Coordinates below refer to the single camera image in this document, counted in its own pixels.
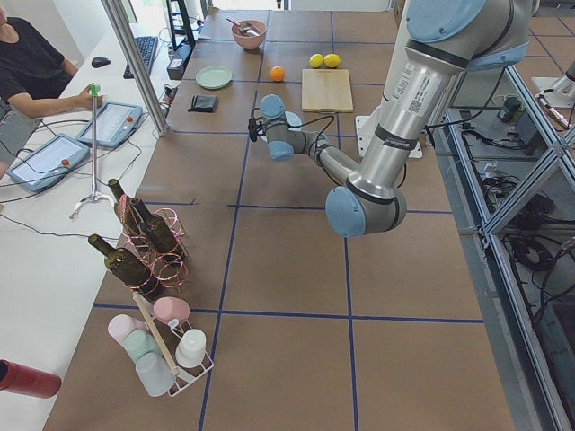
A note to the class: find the orange fruit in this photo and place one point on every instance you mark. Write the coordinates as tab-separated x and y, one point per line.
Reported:
277	74

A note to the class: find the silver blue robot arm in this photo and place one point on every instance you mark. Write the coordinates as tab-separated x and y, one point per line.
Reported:
436	40

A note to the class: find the light green plate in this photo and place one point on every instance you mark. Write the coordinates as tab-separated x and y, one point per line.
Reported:
214	77

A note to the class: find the dark wine bottle back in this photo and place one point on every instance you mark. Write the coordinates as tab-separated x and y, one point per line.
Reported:
157	231

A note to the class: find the dark wine bottle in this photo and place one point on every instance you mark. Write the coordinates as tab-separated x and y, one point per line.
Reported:
128	268
127	217
157	231

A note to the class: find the wooden cutting board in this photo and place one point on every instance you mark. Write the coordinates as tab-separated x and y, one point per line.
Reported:
326	90

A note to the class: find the grey folded cloth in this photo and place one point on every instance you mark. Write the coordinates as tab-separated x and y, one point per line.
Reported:
203	103

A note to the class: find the yellow lemon far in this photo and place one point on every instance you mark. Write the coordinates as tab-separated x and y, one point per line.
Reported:
316	61

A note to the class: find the yellow lemon near board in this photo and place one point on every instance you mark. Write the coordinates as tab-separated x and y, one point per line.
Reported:
332	61

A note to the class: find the white cup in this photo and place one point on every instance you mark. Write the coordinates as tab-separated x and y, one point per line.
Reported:
191	349

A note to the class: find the dark wine bottle front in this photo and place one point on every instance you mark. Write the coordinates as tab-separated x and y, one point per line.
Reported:
128	268

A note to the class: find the pink bowl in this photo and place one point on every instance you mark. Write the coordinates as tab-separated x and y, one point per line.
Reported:
247	42

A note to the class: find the black computer box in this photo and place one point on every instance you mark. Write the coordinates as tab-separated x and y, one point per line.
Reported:
179	60

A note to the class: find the metal scoop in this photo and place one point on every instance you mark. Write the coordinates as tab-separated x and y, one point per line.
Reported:
245	28

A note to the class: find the light green cup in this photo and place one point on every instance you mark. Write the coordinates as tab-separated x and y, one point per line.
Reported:
138	343

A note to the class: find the teach pendant far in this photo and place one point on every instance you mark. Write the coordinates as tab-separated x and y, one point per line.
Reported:
115	122

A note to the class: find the teach pendant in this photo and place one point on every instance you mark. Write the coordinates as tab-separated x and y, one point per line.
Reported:
47	165
115	122

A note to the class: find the light pink cup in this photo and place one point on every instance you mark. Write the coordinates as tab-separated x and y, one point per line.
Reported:
121	325

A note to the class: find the pale grey cup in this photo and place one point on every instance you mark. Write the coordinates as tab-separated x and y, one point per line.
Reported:
155	374

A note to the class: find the black keyboard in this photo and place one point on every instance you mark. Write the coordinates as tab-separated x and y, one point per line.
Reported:
147	46

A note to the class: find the reacher grabber tool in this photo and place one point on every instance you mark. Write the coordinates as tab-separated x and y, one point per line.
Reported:
95	195

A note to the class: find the black computer mouse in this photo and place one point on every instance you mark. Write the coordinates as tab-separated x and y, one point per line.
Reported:
98	62

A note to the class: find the teach pendant near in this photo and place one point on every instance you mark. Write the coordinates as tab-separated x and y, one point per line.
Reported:
47	165

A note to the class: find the person in black shirt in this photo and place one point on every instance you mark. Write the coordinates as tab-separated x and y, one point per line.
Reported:
34	73

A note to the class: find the red bottle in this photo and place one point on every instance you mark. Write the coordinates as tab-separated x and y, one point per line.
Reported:
24	380

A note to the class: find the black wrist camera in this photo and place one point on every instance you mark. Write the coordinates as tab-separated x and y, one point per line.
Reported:
255	128

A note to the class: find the copper wire bottle rack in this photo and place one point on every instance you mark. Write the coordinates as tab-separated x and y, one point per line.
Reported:
170	268

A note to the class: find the white wire cup rack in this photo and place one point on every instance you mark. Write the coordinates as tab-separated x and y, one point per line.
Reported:
174	369

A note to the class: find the aluminium frame post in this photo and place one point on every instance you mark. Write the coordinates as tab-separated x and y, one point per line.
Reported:
119	23

